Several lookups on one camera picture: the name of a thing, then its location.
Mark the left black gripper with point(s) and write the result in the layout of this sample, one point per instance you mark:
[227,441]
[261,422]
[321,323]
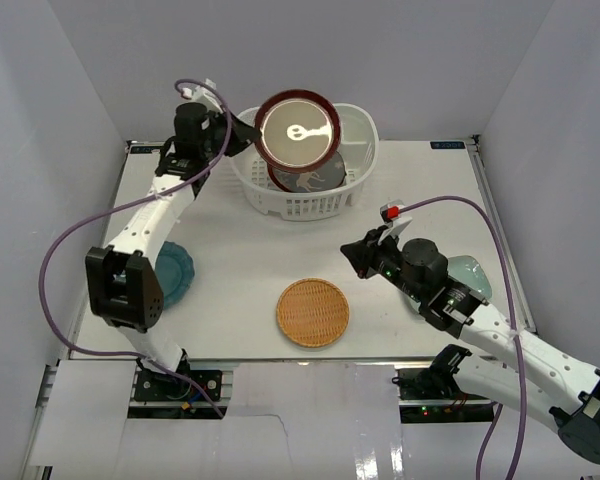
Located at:
[228,135]

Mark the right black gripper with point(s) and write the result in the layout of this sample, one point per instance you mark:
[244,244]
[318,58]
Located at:
[364,254]

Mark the brown rimmed beige round plate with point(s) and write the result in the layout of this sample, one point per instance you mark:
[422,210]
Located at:
[300,130]

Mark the grey reindeer round plate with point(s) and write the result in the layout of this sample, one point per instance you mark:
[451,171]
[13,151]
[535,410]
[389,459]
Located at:
[330,175]

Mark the teal scalloped round plate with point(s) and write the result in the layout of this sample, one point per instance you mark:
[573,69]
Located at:
[175,271]

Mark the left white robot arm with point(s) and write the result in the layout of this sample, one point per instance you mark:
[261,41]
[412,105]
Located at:
[123,287]

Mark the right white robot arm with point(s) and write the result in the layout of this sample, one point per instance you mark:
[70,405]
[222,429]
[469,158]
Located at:
[492,359]

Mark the woven bamboo round tray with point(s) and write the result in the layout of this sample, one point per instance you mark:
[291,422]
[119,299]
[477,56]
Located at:
[312,313]

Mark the light green divided square plate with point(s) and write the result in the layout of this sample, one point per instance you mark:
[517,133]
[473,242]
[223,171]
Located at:
[467,270]

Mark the left blue table label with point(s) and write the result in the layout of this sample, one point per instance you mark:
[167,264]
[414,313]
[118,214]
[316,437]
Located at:
[144,149]

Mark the blue table label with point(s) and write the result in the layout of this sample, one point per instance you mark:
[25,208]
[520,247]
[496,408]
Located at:
[144,149]
[447,145]

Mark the white plastic dish basket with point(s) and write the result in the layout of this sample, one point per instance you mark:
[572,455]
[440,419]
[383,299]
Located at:
[359,148]

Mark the right blue table label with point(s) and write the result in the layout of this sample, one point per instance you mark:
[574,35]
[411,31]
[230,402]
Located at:
[447,145]

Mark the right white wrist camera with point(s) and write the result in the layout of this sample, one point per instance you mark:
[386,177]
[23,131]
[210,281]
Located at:
[395,220]

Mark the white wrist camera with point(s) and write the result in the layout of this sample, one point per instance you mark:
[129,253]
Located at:
[395,220]
[198,92]

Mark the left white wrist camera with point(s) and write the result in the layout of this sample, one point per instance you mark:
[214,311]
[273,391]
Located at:
[198,92]

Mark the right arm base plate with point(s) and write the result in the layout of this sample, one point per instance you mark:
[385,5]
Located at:
[423,384]

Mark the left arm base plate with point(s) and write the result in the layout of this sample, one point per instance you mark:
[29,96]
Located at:
[153,386]

